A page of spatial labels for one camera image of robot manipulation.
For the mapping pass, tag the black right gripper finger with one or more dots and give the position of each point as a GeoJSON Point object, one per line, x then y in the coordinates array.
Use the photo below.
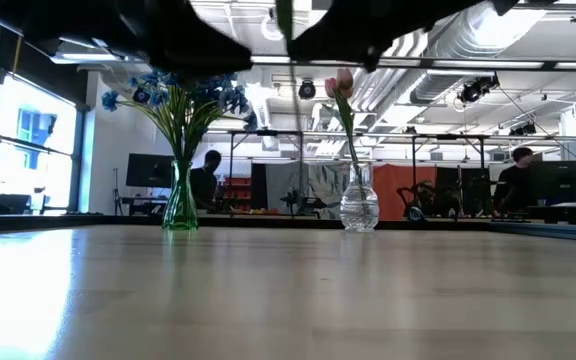
{"type": "Point", "coordinates": [343, 35]}

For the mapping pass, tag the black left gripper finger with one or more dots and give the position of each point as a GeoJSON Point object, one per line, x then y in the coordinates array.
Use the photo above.
{"type": "Point", "coordinates": [188, 45]}

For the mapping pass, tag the pink artificial tulip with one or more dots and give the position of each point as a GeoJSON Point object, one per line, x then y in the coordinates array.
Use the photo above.
{"type": "Point", "coordinates": [344, 79]}
{"type": "Point", "coordinates": [330, 87]}
{"type": "Point", "coordinates": [284, 17]}
{"type": "Point", "coordinates": [348, 93]}

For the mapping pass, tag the black background robot arm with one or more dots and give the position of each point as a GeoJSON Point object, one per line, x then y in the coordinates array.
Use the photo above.
{"type": "Point", "coordinates": [305, 204]}
{"type": "Point", "coordinates": [418, 200]}

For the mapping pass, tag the green glass vase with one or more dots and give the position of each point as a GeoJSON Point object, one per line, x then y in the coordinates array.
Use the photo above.
{"type": "Point", "coordinates": [180, 210]}

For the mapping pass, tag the clear glass vase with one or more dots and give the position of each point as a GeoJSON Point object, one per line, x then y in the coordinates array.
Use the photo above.
{"type": "Point", "coordinates": [359, 207]}

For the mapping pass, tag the black monitor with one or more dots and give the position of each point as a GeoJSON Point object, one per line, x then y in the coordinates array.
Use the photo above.
{"type": "Point", "coordinates": [563, 180]}
{"type": "Point", "coordinates": [148, 170]}

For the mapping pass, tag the large bright window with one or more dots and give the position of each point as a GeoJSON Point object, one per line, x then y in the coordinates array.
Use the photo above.
{"type": "Point", "coordinates": [33, 150]}

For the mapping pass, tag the person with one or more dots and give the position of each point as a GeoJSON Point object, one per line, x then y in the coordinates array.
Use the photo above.
{"type": "Point", "coordinates": [513, 187]}
{"type": "Point", "coordinates": [203, 185]}

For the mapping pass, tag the grey patterned partition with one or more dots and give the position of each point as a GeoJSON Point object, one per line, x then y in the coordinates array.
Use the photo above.
{"type": "Point", "coordinates": [288, 180]}

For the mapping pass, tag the red shelf unit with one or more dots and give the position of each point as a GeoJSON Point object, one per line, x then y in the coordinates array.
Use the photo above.
{"type": "Point", "coordinates": [238, 192]}

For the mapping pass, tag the orange partition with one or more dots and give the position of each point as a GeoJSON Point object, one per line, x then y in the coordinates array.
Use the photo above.
{"type": "Point", "coordinates": [398, 190]}

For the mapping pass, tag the silver ceiling duct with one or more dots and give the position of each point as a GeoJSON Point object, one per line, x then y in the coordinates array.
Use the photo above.
{"type": "Point", "coordinates": [468, 40]}

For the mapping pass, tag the round black ceiling camera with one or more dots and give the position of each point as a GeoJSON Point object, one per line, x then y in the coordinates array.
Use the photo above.
{"type": "Point", "coordinates": [307, 90]}

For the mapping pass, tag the black overhead frame bar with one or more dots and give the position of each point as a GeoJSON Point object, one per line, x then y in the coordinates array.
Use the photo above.
{"type": "Point", "coordinates": [468, 63]}

